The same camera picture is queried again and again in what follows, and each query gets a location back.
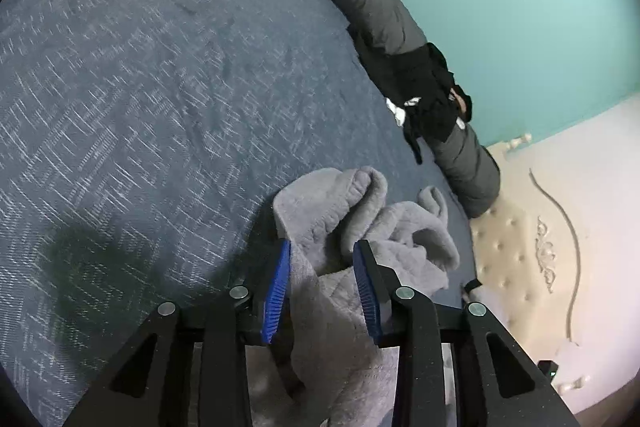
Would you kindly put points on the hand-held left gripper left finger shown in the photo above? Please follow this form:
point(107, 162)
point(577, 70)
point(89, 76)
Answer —
point(277, 292)

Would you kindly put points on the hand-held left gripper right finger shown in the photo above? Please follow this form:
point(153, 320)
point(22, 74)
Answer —
point(367, 297)

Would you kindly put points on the grey fleece pants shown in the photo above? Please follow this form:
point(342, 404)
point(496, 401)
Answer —
point(340, 307)

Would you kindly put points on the stack of folded clothes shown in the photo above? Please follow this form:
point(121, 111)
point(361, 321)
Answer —
point(472, 286)

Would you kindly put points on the pile of black clothes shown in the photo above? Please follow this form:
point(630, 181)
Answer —
point(425, 87)

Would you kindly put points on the cream tufted headboard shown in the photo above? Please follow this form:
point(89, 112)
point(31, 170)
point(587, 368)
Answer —
point(505, 257)

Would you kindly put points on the small white cloth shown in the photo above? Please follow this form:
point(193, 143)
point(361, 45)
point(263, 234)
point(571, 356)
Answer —
point(397, 113)

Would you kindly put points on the bed with blue sheet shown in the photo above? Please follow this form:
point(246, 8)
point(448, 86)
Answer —
point(150, 107)

